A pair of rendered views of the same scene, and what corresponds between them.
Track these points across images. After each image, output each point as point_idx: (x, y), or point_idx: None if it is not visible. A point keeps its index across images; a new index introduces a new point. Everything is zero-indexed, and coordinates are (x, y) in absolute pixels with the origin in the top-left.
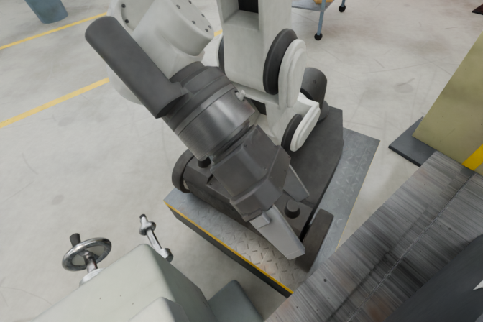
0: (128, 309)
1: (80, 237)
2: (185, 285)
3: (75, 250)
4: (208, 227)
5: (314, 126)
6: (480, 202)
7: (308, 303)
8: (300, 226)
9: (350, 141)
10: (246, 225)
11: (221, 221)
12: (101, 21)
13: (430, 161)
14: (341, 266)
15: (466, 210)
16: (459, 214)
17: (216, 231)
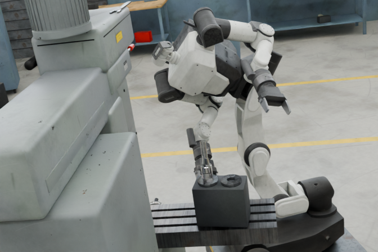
0: None
1: (157, 200)
2: (183, 248)
3: (154, 202)
4: (214, 248)
5: (313, 218)
6: (263, 208)
7: None
8: (246, 244)
9: (351, 251)
10: (230, 247)
11: (223, 249)
12: (189, 128)
13: (267, 198)
14: None
15: (257, 208)
16: (253, 208)
17: (217, 251)
